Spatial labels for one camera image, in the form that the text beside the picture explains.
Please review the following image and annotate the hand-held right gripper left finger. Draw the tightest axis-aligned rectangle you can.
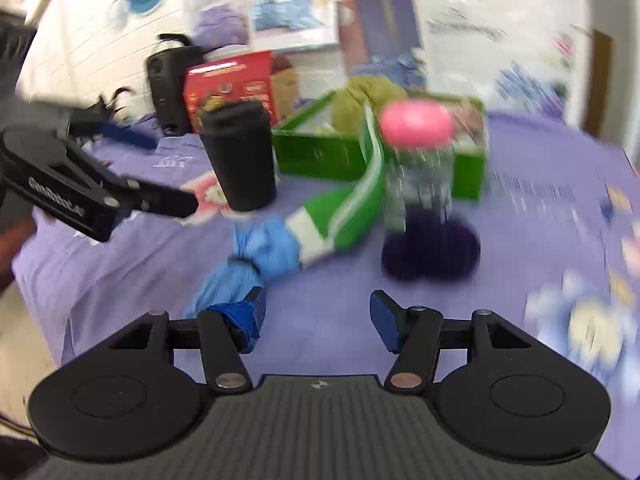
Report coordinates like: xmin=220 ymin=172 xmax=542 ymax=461
xmin=107 ymin=286 xmax=267 ymax=395

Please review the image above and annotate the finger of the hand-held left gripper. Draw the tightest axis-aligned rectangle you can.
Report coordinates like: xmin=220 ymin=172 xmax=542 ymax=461
xmin=122 ymin=178 xmax=200 ymax=219
xmin=66 ymin=109 xmax=157 ymax=152

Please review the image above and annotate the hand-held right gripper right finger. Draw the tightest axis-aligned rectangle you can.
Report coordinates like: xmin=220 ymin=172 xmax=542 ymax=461
xmin=369 ymin=289 xmax=534 ymax=395

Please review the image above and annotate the blue cloth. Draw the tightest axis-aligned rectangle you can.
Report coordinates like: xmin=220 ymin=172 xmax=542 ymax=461
xmin=186 ymin=216 xmax=302 ymax=322

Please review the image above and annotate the green cloth white trim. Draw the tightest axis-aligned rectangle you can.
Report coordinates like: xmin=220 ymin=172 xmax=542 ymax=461
xmin=285 ymin=104 xmax=397 ymax=264

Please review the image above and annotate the green cardboard box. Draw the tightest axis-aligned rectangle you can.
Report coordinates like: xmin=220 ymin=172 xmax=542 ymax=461
xmin=271 ymin=89 xmax=489 ymax=202

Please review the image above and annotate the black speaker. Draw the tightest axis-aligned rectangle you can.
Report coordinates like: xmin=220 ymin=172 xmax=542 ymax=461
xmin=145 ymin=34 xmax=207 ymax=137

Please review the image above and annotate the dark purple yarn scrunchie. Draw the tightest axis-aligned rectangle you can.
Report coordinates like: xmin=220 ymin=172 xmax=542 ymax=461
xmin=381 ymin=211 xmax=482 ymax=282

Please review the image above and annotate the black cup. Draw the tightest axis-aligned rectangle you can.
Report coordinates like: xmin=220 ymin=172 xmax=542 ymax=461
xmin=199 ymin=99 xmax=279 ymax=212

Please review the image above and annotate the red snack box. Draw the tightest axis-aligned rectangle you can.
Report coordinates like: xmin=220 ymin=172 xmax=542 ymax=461
xmin=183 ymin=51 xmax=277 ymax=134

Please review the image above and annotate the clear jar pink lid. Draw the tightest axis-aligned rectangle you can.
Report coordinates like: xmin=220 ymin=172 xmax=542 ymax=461
xmin=378 ymin=100 xmax=457 ymax=234

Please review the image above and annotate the brown cardboard box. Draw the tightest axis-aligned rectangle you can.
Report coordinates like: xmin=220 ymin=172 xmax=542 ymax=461
xmin=270 ymin=55 xmax=302 ymax=117

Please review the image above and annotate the olive green cloth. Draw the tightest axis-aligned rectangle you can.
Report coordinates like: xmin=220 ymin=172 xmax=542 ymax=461
xmin=331 ymin=75 xmax=412 ymax=133

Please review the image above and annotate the purple bedding wall poster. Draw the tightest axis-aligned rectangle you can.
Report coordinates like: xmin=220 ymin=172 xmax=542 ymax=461
xmin=181 ymin=0 xmax=252 ymax=52

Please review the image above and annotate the dark blue bedding wall poster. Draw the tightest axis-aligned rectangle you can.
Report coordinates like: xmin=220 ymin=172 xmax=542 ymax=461
xmin=336 ymin=0 xmax=427 ymax=92

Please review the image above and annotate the floral wall banner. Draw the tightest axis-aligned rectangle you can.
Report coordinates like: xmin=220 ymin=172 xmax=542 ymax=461
xmin=334 ymin=0 xmax=592 ymax=122

